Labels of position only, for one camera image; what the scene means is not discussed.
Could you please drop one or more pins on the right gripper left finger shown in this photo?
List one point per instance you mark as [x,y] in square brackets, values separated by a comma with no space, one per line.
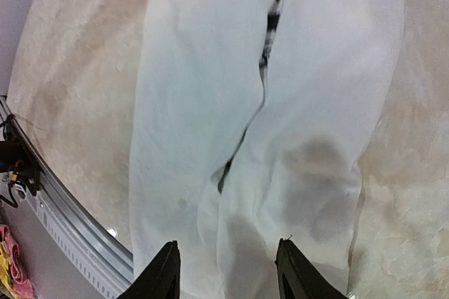
[160,279]

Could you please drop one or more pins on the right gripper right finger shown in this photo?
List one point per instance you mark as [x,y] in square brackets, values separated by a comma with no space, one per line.
[298,278]

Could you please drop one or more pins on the white cloth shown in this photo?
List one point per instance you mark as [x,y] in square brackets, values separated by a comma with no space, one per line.
[250,117]

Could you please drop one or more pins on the pink yellow cloth on floor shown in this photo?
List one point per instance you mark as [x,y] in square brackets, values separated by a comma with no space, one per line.
[13,275]

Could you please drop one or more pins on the aluminium front rail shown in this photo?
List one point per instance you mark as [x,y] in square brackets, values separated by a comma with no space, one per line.
[102,260]

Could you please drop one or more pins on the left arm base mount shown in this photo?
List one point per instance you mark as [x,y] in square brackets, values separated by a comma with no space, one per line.
[18,162]

